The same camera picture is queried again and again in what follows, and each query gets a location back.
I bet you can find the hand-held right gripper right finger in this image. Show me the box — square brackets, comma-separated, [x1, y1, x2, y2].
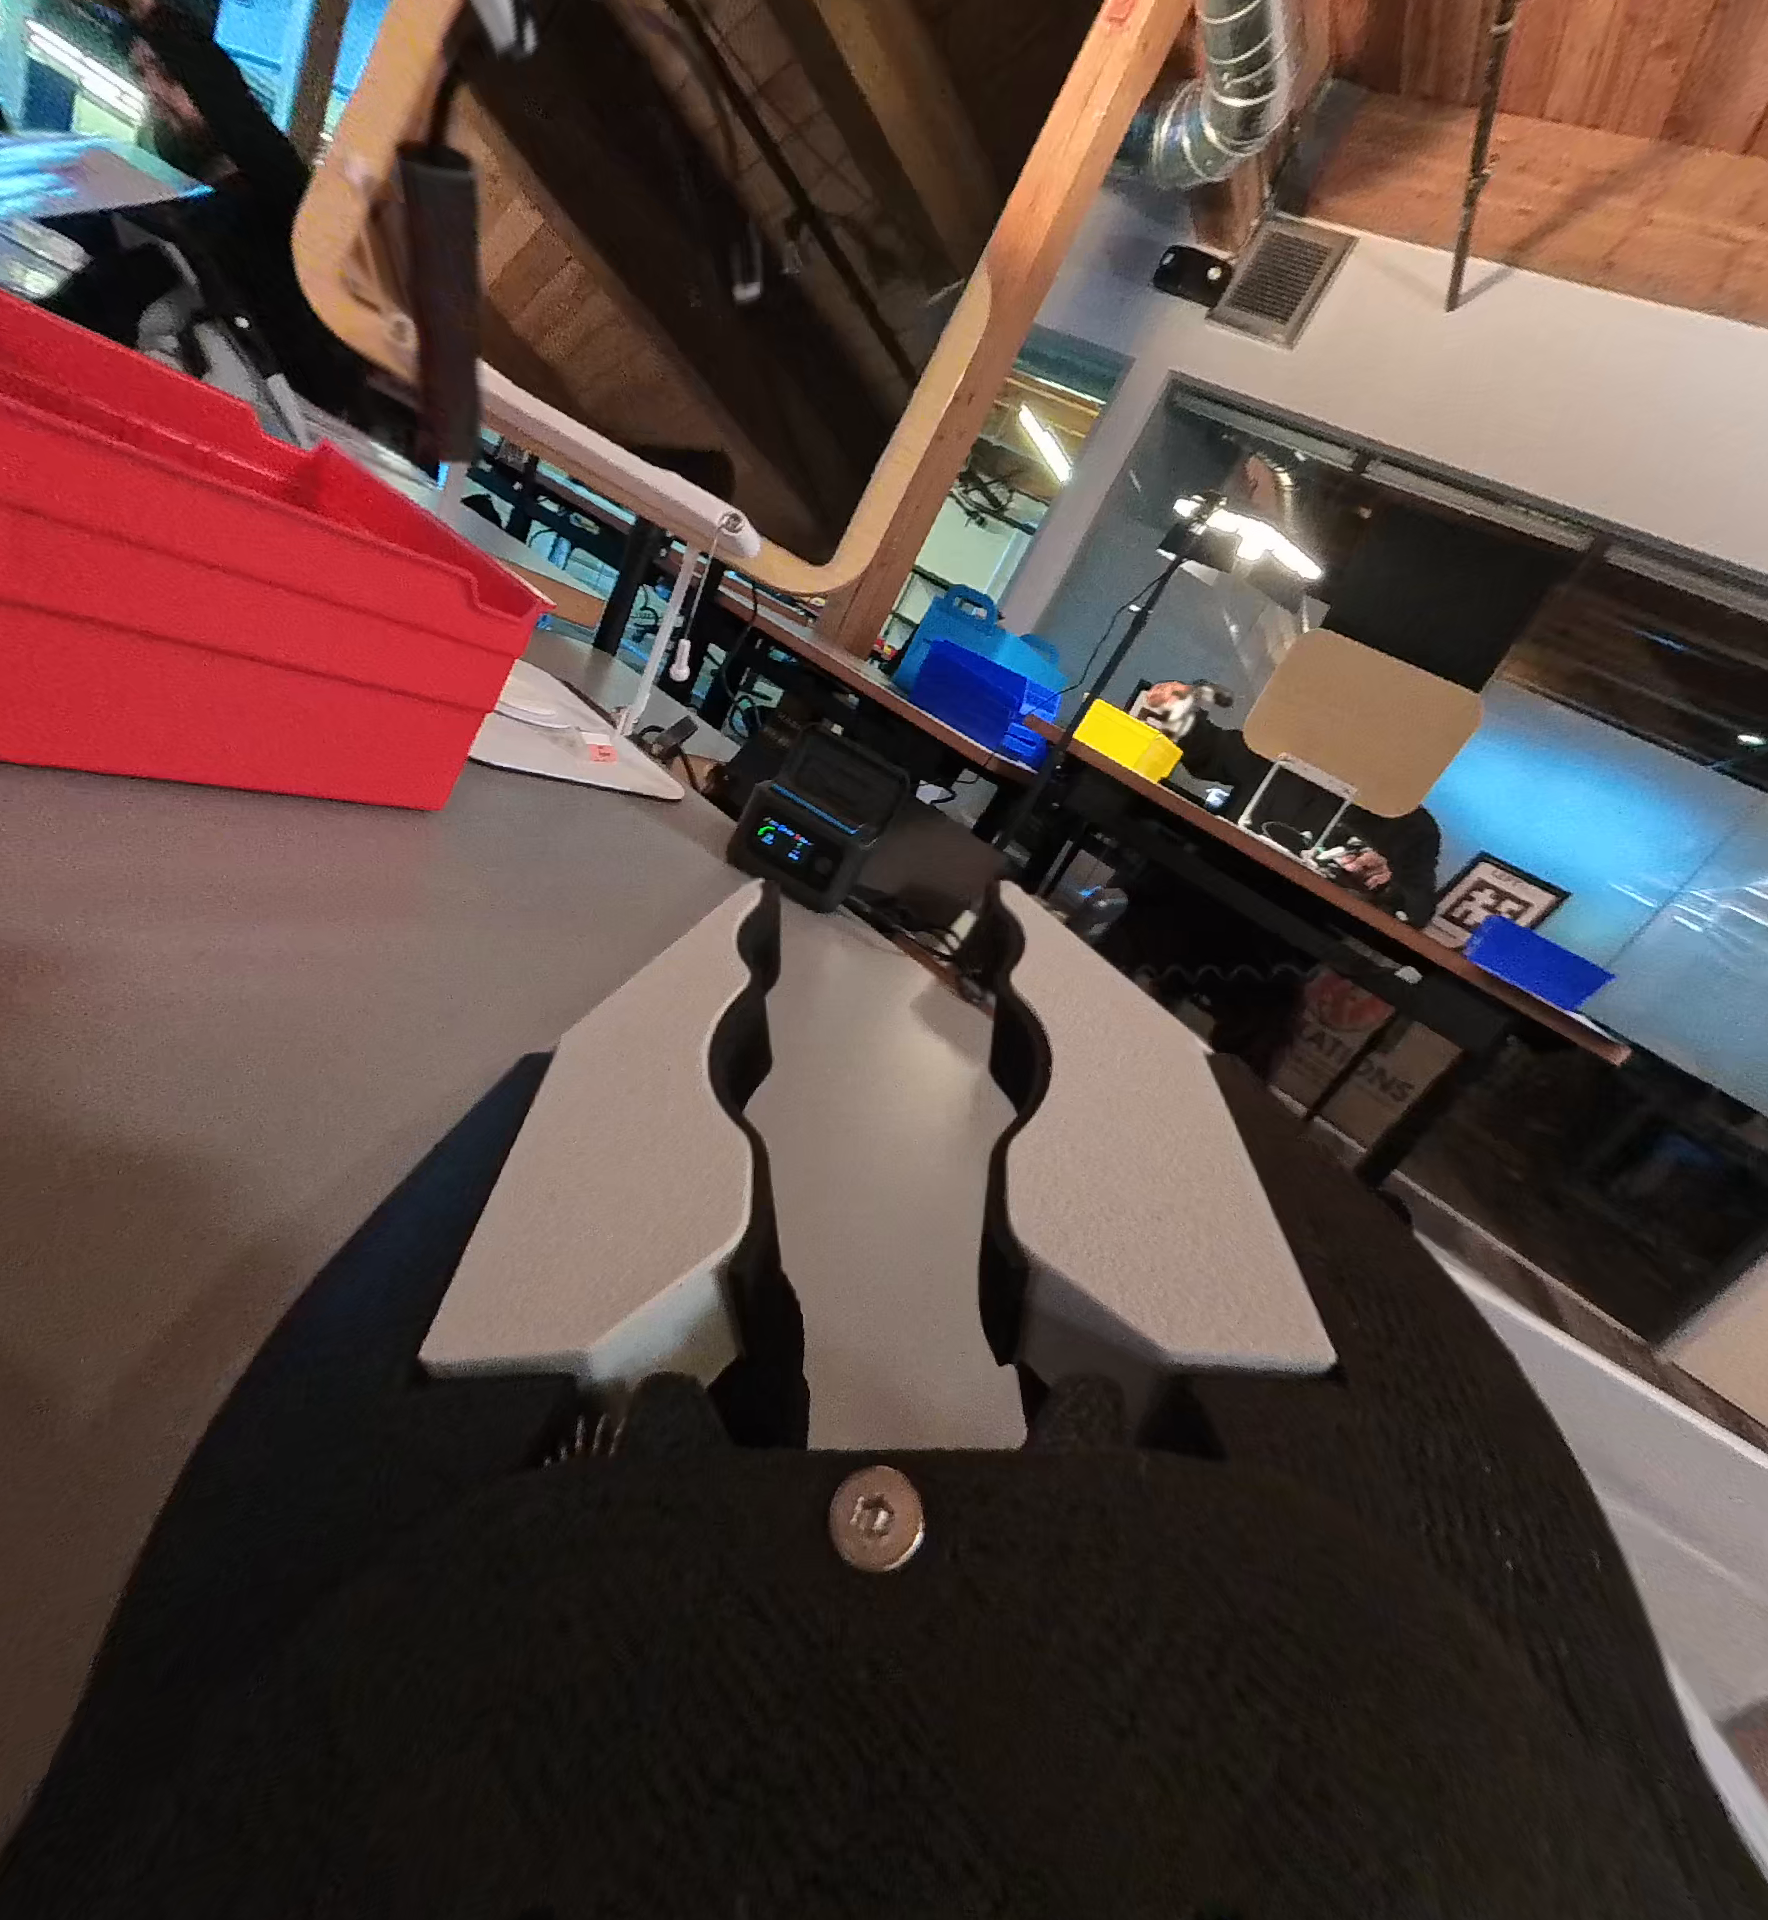
[978, 884, 1341, 1435]

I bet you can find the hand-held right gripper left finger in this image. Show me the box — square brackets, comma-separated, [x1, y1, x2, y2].
[416, 884, 811, 1446]

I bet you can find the red plastic bin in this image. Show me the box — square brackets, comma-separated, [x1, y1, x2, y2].
[0, 257, 557, 812]

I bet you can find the clear plastic bin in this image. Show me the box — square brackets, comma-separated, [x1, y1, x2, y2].
[1423, 1245, 1768, 1920]

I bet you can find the printed cardboard box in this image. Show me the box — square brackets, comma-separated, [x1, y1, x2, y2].
[1271, 968, 1462, 1150]

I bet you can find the black equipment case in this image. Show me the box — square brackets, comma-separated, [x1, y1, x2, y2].
[861, 819, 1013, 939]

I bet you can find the small blue plastic bin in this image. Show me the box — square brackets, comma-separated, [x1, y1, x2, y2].
[1466, 913, 1617, 1011]

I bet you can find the framed black-white tag sign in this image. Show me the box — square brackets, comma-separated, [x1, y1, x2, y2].
[1431, 850, 1571, 968]

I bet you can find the long brown desk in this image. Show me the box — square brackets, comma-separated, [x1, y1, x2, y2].
[705, 577, 1637, 1186]

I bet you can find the yellow plastic bin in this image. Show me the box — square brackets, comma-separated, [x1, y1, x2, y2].
[1066, 697, 1187, 785]

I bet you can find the white lamp base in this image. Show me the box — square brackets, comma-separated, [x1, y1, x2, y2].
[469, 659, 693, 804]

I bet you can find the black label printer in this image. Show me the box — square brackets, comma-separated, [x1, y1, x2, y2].
[725, 723, 922, 916]

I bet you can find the stack of blue bins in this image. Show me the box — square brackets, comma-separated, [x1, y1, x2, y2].
[888, 586, 1072, 753]

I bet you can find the black light stand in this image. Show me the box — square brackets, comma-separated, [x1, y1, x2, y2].
[1003, 489, 1330, 886]

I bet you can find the hanging metal rod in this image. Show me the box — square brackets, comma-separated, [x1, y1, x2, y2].
[1444, 0, 1519, 311]

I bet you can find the black cable sleeve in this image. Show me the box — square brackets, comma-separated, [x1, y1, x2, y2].
[392, 139, 486, 465]

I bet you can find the wall vent grille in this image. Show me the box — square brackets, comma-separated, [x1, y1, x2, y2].
[1205, 214, 1363, 352]

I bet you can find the curved wooden frame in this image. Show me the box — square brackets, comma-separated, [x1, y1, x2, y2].
[289, 0, 1199, 650]

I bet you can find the silver air duct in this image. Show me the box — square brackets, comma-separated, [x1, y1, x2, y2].
[1144, 0, 1341, 193]

